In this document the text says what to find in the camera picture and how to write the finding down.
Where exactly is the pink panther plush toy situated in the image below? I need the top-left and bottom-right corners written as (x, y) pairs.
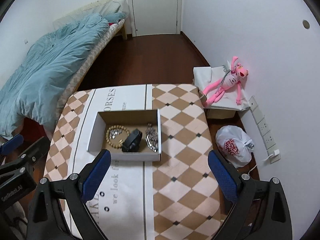
top-left (202, 56), bottom-right (249, 107)

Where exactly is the striped pillow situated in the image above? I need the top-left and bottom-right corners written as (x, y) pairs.
top-left (53, 0), bottom-right (130, 30)

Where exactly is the light blue duvet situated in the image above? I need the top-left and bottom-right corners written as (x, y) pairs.
top-left (0, 12), bottom-right (127, 140)

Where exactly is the white door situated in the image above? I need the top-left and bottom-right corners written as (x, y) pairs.
top-left (127, 0), bottom-right (182, 37)

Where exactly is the checkered printed tablecloth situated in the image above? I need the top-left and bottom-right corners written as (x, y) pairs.
top-left (44, 84), bottom-right (221, 239)

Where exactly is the white cardboard box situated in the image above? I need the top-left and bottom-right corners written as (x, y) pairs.
top-left (87, 109), bottom-right (162, 161)

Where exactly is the black smart wristband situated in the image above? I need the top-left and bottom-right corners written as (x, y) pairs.
top-left (121, 129), bottom-right (143, 153)

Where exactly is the white plastic bag red print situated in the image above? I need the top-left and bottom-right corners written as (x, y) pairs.
top-left (215, 125), bottom-right (254, 168)

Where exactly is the white charger plug with cable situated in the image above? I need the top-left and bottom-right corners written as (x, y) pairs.
top-left (248, 149), bottom-right (280, 175)

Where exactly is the bed with patterned mattress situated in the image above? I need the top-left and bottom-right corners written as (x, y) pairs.
top-left (0, 0), bottom-right (130, 140)

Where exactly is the white wall power strip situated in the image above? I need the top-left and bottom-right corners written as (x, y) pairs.
top-left (248, 96), bottom-right (281, 164)

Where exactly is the silver link bracelet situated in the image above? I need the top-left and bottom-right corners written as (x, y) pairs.
top-left (109, 128), bottom-right (123, 140)

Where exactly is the thick silver chain necklace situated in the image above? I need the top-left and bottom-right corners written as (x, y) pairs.
top-left (145, 122), bottom-right (159, 153)

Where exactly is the wooden bead bracelet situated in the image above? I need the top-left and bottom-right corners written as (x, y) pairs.
top-left (105, 125), bottom-right (131, 150)

